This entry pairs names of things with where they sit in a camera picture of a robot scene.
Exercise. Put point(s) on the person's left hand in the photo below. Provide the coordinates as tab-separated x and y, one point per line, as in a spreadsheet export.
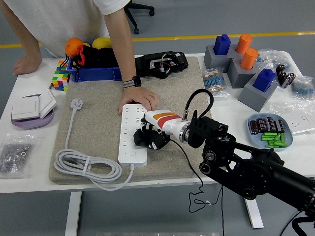
136	94

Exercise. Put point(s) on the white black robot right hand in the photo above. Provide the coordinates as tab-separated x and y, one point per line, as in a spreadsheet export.
168	123

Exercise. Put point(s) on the person's right hand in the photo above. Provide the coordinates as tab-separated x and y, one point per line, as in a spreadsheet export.
25	66

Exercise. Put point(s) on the white power strip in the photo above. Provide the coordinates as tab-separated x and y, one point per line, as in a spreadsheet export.
128	123

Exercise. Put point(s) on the black plug adapter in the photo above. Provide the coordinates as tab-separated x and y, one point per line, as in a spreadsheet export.
139	140

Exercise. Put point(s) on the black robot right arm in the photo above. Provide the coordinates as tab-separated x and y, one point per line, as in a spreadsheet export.
256	177

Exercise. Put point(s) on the person's left forearm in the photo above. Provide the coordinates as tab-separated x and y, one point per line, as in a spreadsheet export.
122	49

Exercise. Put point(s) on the person's right forearm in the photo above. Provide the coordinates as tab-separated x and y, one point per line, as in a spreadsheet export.
25	37

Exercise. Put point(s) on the person's wrist watch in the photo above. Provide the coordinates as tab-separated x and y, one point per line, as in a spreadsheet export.
136	81

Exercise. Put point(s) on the colourful puzzle cube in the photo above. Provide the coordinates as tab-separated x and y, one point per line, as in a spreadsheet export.
60	78

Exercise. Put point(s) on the grey-brown mat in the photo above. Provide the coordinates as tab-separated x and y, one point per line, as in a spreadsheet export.
98	110

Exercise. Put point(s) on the blue plastic bin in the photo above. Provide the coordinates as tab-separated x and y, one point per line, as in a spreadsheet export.
93	73

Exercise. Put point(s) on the orange fruit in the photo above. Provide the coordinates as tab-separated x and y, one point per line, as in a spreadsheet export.
72	46

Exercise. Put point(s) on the black open electronic device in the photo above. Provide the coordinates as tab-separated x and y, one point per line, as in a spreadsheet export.
177	64

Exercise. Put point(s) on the purple tray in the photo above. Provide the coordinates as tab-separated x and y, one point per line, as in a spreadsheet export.
32	125

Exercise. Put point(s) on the bag of taped resistors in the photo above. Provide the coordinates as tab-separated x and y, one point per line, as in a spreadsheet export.
214	82

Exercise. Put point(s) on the person's torso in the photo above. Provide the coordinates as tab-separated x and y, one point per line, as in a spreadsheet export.
69	22

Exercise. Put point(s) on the yellow fruit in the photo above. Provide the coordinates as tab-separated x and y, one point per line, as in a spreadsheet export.
101	43

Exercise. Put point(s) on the black office chair base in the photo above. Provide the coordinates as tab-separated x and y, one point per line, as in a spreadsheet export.
136	30

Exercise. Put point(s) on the grey socket block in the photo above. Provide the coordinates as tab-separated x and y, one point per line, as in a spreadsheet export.
214	61
238	76
253	98

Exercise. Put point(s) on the black cylindrical capacitor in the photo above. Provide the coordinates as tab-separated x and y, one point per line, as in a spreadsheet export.
280	126
262	124
270	123
253	127

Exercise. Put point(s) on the clear bag of metal nuts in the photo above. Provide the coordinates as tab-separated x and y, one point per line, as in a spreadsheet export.
14	155

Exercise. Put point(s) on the light blue plate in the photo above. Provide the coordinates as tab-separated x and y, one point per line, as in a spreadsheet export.
256	141

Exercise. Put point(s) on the blue square peg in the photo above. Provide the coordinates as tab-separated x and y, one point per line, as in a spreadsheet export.
221	45
263	81

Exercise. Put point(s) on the green battery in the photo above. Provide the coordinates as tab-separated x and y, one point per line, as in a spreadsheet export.
283	138
269	134
268	138
272	146
280	144
276	137

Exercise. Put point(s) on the orange cylinder peg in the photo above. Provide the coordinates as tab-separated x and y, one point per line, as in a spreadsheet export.
243	44
248	59

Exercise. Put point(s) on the bag of black capacitors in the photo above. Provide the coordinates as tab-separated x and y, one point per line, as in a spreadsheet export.
285	76

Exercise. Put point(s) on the white table leg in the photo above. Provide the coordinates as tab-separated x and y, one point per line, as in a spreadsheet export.
73	214
254	216

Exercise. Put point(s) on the white wall switch panel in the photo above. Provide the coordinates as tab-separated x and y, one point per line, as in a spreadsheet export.
48	103
24	108

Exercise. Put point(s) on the bagged white wall socket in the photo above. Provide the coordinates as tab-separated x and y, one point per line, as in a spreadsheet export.
300	120

